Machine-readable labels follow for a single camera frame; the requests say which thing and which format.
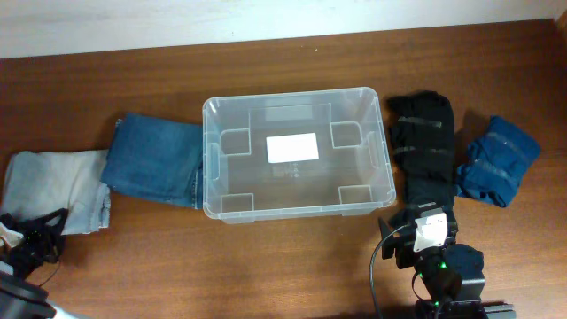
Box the light blue jeans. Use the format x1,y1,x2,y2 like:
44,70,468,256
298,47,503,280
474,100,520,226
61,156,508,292
1,150,111,235

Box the dark blue garment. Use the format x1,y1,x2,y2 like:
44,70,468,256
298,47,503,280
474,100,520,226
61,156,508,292
455,115,541,208

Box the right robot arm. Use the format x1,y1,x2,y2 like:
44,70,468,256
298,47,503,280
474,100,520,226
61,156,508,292
369,202,517,319

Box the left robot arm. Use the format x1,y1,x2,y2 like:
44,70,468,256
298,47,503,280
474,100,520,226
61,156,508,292
1,208,82,319

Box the clear plastic storage container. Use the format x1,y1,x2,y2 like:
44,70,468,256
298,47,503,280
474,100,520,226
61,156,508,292
203,87,396,224

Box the white label in container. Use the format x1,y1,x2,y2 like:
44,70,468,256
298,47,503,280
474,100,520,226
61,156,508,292
266,133,319,164

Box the dark grey folded garment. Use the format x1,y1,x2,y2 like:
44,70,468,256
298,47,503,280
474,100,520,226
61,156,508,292
389,175,458,232

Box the black folded garment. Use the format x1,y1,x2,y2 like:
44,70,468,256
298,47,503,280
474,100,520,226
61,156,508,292
386,91,455,185

